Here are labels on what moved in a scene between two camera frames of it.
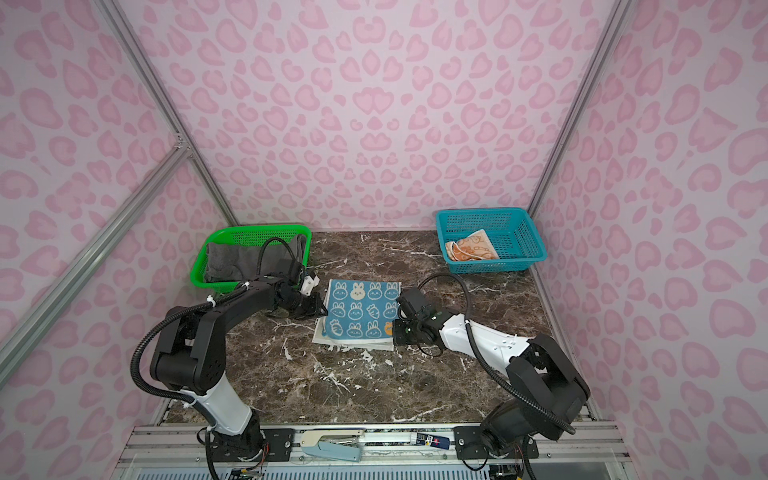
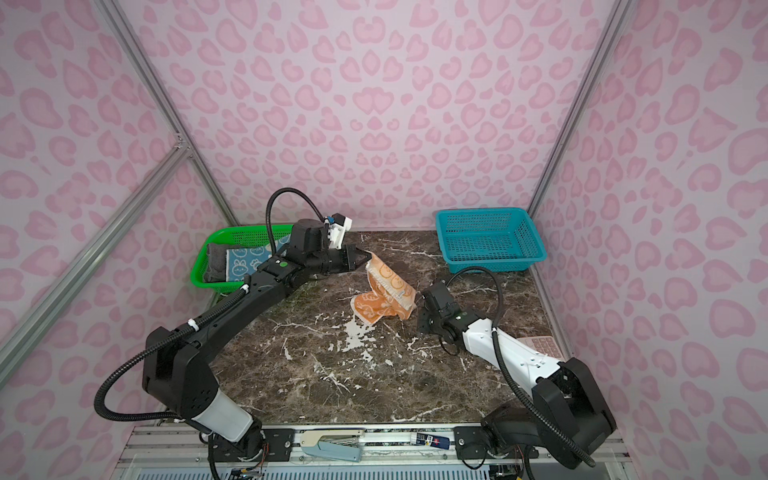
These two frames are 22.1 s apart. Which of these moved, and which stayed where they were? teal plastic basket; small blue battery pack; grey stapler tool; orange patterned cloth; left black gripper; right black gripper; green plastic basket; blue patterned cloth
Moved: blue patterned cloth; right black gripper; left black gripper; orange patterned cloth
Stayed: teal plastic basket; grey stapler tool; green plastic basket; small blue battery pack
